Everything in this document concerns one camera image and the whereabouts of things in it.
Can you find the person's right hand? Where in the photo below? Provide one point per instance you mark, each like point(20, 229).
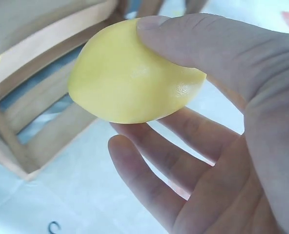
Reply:
point(261, 126)

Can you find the person's right thumb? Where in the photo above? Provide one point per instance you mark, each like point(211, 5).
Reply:
point(195, 41)

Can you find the yellow lemon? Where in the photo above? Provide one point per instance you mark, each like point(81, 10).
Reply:
point(125, 78)

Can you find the wooden slatted crate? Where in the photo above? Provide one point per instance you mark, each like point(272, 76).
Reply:
point(15, 73)

